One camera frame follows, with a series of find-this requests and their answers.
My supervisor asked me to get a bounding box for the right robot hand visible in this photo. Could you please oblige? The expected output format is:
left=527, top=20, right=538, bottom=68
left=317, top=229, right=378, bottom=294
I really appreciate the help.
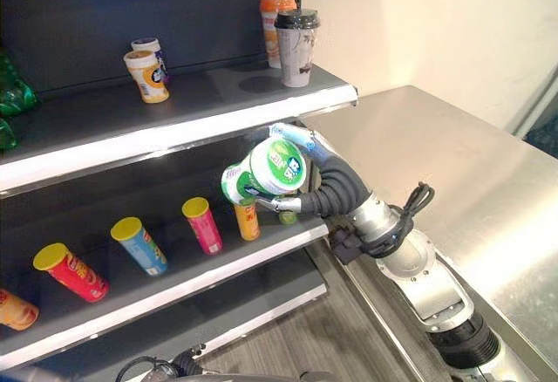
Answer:
left=255, top=122, right=371, bottom=218

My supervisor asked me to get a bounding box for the green white gum jar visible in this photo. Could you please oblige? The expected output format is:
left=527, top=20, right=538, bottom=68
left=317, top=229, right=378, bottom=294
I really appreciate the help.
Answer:
left=221, top=136, right=310, bottom=205

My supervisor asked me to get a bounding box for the yellow chips can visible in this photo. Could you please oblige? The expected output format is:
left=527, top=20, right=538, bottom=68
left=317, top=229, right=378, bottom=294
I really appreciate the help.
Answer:
left=234, top=199, right=262, bottom=242

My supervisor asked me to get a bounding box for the pink chips can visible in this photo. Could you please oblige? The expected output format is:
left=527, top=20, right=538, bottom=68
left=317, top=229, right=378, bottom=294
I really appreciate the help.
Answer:
left=181, top=196, right=224, bottom=256

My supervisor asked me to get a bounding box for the black lid paper cup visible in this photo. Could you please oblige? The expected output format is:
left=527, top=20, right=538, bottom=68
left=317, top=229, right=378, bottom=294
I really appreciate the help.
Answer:
left=274, top=8, right=322, bottom=88

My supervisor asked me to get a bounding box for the orange lid milk tea cup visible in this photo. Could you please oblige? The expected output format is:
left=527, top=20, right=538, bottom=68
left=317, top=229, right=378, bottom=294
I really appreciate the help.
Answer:
left=260, top=0, right=298, bottom=70

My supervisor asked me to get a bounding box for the blue chips can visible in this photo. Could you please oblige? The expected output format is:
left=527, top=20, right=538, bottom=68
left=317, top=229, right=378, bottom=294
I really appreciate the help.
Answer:
left=110, top=216, right=169, bottom=277

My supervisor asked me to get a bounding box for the dark grey shelf unit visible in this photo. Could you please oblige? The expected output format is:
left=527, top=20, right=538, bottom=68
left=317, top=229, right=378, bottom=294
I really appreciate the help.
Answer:
left=0, top=0, right=361, bottom=382

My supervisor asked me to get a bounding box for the yellow gum jar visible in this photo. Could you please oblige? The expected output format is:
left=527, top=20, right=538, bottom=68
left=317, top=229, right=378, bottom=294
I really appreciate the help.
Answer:
left=123, top=50, right=171, bottom=105

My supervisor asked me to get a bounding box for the purple gum jar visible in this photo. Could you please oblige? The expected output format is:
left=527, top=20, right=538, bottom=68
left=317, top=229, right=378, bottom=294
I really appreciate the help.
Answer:
left=131, top=37, right=170, bottom=85

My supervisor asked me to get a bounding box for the red chips can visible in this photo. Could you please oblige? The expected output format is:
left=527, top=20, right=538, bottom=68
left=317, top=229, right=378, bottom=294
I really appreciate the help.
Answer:
left=32, top=242, right=110, bottom=304

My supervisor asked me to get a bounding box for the green snack bag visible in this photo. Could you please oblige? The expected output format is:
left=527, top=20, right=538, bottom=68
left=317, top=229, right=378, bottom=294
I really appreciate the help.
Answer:
left=0, top=45, right=41, bottom=151

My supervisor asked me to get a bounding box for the orange chips can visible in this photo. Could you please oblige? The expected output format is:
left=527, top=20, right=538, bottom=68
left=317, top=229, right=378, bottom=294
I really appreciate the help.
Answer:
left=0, top=288, right=40, bottom=331

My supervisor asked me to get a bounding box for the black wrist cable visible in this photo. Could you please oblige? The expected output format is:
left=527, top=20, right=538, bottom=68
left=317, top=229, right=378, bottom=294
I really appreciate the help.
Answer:
left=361, top=181, right=436, bottom=256

